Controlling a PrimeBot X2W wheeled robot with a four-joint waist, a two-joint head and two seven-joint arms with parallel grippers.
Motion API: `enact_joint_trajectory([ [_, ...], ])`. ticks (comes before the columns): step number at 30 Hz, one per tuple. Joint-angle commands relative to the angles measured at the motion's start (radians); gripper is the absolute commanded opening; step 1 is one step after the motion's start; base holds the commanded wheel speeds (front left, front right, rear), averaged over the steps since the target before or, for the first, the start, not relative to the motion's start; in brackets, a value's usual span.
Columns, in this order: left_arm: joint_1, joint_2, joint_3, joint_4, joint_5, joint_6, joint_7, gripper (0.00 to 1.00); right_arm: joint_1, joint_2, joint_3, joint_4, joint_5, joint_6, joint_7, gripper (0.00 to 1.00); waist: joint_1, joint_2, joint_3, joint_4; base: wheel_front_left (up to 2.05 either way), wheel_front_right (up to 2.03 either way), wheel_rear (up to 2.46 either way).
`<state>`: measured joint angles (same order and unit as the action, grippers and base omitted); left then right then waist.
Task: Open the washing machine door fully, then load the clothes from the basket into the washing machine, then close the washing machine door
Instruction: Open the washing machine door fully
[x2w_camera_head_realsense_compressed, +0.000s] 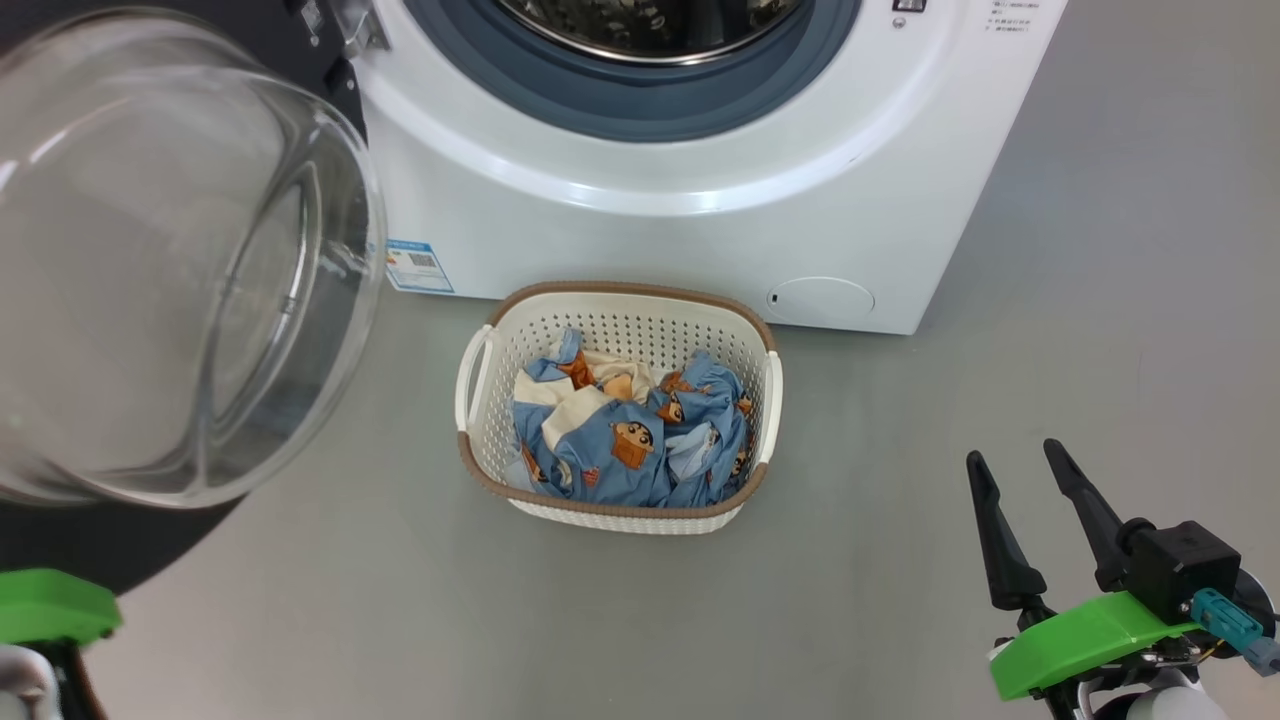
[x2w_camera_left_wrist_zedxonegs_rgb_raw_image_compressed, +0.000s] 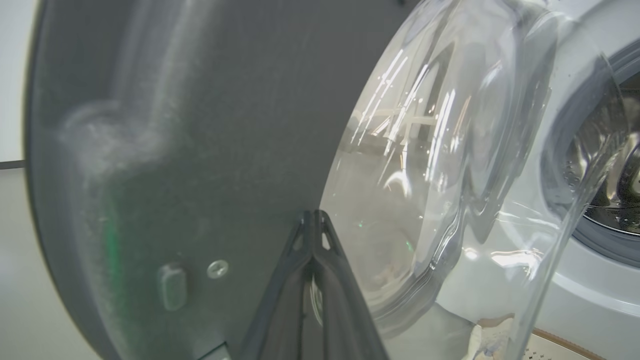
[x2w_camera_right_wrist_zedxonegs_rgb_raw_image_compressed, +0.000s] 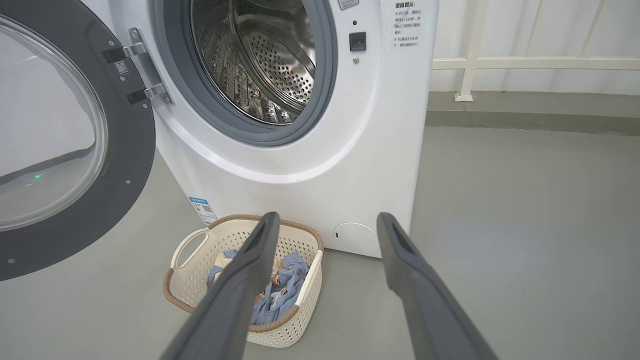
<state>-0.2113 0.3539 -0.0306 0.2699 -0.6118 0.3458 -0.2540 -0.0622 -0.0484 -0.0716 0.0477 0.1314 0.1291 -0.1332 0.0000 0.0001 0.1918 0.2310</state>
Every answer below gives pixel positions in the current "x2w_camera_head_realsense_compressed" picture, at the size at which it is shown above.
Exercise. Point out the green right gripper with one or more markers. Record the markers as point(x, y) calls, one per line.
point(1070, 640)

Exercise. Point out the round drain filter cover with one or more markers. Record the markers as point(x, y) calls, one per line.
point(820, 300)

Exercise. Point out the black printed text label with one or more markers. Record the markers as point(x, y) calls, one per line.
point(1012, 15)

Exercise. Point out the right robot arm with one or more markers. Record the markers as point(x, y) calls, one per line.
point(1150, 702)

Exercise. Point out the washing machine glass door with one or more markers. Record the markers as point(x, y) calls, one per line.
point(150, 280)

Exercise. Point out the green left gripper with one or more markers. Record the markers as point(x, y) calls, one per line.
point(50, 605)

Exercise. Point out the cream perforated basket brown rim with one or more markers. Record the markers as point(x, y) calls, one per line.
point(620, 320)

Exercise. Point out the blue energy label sticker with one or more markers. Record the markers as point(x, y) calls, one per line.
point(420, 266)

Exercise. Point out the blue and cream cartoon garment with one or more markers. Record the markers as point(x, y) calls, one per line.
point(590, 450)

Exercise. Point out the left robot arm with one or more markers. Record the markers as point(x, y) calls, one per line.
point(30, 685)

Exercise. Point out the white front-load washing machine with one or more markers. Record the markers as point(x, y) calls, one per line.
point(620, 240)

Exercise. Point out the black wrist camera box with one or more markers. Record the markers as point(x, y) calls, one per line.
point(1185, 565)

